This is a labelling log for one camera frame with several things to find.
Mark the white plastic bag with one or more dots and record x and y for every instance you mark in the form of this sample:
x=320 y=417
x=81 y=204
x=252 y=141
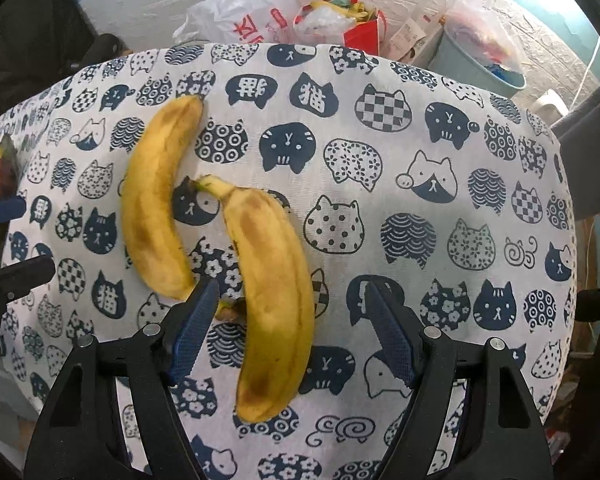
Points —
x=240 y=15

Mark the grey cloth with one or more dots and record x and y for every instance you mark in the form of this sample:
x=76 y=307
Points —
x=590 y=145

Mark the dark cloth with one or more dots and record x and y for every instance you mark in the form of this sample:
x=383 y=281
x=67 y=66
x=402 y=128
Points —
x=25 y=35

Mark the black round object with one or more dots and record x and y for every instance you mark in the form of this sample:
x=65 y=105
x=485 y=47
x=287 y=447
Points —
x=105 y=50

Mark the yellow banana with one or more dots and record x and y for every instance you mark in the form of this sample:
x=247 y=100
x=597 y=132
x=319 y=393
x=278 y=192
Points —
x=155 y=195
x=275 y=285

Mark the paper cartons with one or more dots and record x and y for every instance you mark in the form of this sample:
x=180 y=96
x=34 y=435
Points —
x=412 y=30

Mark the red bag with wrappers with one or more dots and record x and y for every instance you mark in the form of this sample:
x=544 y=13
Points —
x=345 y=22

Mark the clear bin liner bag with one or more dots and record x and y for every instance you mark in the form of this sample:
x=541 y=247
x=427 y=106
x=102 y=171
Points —
x=485 y=35

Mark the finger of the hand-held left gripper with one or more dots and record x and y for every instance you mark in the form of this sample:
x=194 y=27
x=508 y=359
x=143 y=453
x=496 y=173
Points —
x=2 y=211
x=27 y=272

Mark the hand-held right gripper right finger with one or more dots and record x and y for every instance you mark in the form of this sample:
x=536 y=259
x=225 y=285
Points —
x=392 y=335

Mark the grey-blue waste bin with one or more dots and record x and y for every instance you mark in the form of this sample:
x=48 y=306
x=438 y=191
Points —
x=465 y=72

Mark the cat print tablecloth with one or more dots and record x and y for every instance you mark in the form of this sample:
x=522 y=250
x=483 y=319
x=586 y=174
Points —
x=380 y=200

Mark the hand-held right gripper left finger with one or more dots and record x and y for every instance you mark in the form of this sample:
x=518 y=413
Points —
x=195 y=335

